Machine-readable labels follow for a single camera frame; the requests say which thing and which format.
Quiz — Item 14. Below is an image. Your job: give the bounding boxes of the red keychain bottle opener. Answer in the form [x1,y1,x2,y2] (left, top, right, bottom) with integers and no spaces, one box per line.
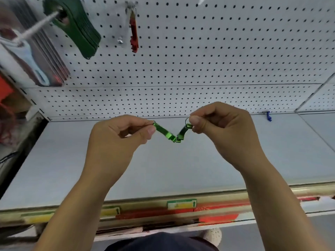
[129,9,139,53]

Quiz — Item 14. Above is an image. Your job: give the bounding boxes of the black cable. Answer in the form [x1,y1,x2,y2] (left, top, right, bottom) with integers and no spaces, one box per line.
[0,151,20,165]

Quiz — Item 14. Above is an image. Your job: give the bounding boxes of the green keychain bottle opener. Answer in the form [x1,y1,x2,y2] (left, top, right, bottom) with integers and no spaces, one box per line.
[176,117,195,143]
[151,121,181,144]

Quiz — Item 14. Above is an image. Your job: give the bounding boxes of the person's dark trousers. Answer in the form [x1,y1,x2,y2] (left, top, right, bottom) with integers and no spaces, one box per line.
[104,232,220,251]

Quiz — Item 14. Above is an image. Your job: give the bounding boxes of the hanging row of carded packets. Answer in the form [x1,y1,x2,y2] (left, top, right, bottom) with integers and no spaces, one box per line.
[0,0,71,87]

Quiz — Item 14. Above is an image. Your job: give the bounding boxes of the shelf edge price rail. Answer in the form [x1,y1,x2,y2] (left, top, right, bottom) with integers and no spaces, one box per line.
[0,181,335,234]

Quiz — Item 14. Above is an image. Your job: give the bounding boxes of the white shelf board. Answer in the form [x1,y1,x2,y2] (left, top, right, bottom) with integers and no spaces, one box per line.
[0,111,335,211]

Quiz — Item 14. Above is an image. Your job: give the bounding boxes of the white display peg hook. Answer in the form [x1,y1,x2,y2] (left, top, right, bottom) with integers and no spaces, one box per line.
[14,11,60,47]

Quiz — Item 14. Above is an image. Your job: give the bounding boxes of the silver display peg hook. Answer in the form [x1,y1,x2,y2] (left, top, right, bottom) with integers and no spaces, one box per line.
[117,1,138,45]

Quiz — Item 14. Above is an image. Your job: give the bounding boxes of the red price label strip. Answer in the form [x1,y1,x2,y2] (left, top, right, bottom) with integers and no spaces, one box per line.
[195,200,252,212]

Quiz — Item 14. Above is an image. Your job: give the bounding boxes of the white pegboard panel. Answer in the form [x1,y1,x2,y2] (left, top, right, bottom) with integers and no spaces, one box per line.
[20,0,335,121]

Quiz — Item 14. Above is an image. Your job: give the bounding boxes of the person's left hand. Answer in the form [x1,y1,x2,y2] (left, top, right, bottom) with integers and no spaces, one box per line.
[84,115,157,177]

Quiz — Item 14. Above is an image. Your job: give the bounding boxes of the person's white shoe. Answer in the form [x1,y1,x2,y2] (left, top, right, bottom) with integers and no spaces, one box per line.
[203,228,222,248]

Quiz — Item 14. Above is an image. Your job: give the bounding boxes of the yellow price label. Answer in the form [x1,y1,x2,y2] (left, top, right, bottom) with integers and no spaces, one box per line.
[100,206,121,220]

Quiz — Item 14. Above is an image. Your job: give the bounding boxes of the red mesh bag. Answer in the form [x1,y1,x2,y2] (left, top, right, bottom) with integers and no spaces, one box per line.
[0,101,17,146]

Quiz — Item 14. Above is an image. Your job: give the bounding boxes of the person's right forearm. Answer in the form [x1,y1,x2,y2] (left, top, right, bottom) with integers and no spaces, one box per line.
[236,158,326,251]

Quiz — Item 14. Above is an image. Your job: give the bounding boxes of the person's left forearm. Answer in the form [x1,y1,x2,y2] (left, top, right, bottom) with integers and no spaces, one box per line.
[33,165,131,251]

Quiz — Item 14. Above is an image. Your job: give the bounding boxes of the hanging stack of green openers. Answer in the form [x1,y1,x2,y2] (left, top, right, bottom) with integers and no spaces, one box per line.
[43,0,102,60]

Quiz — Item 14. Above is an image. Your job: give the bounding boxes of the white green price label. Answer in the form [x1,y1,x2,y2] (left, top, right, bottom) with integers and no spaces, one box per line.
[167,198,197,210]

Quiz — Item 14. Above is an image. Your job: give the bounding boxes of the person's right hand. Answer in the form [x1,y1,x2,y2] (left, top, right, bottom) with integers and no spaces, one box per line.
[189,102,268,172]

